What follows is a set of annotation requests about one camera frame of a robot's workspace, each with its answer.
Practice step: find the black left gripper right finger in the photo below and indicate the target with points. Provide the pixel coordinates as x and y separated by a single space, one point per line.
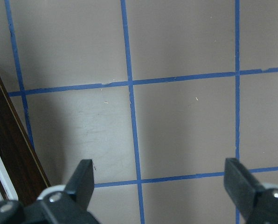
242 187

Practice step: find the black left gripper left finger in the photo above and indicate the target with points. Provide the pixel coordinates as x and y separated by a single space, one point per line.
80 186

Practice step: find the dark wooden drawer cabinet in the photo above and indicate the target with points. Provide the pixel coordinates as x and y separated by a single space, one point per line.
18 155

